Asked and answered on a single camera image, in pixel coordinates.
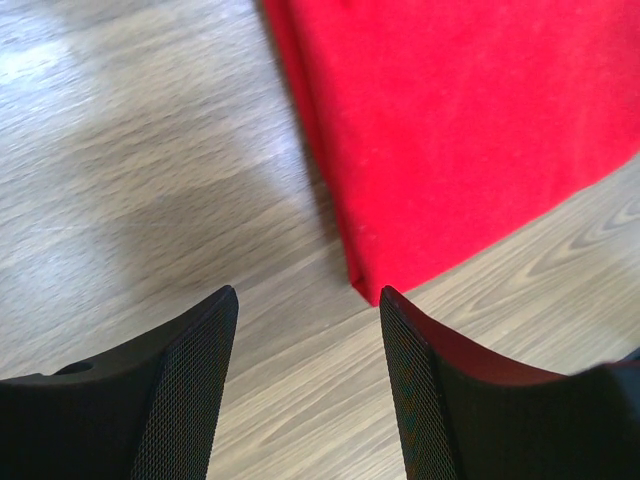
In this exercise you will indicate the red t shirt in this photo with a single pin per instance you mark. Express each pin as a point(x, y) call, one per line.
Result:
point(440, 127)

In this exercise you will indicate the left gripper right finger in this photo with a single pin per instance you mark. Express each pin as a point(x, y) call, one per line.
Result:
point(466, 412)

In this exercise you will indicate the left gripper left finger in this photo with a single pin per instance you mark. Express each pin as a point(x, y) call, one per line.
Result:
point(145, 409)

